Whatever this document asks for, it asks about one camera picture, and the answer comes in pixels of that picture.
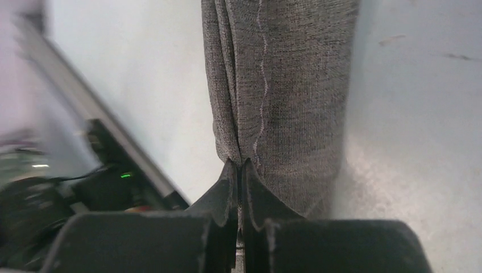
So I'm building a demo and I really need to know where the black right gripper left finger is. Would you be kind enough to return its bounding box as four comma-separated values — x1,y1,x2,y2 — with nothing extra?
41,161,238,273

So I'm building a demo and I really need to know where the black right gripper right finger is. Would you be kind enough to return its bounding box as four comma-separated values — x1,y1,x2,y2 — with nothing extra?
240,160,432,272

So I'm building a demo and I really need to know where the grey cloth napkin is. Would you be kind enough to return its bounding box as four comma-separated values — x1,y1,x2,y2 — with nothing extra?
201,1,359,218

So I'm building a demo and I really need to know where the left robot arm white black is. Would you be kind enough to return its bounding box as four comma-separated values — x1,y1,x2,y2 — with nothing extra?
1,130,144,270

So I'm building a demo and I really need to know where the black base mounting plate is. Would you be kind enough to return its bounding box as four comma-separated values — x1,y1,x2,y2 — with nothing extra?
15,13,189,210

